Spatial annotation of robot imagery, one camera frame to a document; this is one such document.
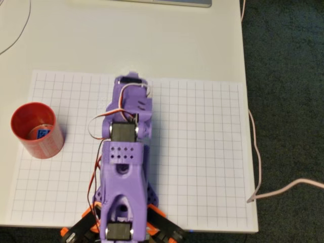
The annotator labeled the blue toy brick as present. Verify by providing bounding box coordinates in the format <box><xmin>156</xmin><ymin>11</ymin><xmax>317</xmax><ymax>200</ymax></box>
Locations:
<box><xmin>37</xmin><ymin>128</ymin><xmax>51</xmax><ymax>140</ymax></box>

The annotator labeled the red cup with white print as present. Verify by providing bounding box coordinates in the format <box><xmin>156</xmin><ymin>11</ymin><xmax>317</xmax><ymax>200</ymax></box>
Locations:
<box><xmin>10</xmin><ymin>102</ymin><xmax>64</xmax><ymax>159</ymax></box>

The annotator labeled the silver laptop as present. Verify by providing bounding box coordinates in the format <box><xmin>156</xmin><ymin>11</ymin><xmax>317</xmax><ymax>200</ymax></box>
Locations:
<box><xmin>67</xmin><ymin>0</ymin><xmax>212</xmax><ymax>8</ymax></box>

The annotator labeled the white grid paper sheet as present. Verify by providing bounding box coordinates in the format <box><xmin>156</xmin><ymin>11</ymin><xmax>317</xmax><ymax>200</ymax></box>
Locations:
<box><xmin>7</xmin><ymin>70</ymin><xmax>250</xmax><ymax>227</ymax></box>

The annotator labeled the black orange table clamp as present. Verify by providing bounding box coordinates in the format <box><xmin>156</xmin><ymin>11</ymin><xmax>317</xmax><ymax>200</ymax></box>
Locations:
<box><xmin>60</xmin><ymin>201</ymin><xmax>103</xmax><ymax>243</ymax></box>
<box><xmin>145</xmin><ymin>204</ymin><xmax>185</xmax><ymax>243</ymax></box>

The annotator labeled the thin grey cable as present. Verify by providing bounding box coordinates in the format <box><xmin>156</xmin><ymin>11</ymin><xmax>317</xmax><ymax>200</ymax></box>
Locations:
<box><xmin>0</xmin><ymin>0</ymin><xmax>32</xmax><ymax>55</ymax></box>

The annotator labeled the pink cable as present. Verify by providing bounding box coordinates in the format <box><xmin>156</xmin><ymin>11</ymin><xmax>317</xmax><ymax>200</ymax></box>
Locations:
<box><xmin>239</xmin><ymin>0</ymin><xmax>324</xmax><ymax>204</ymax></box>

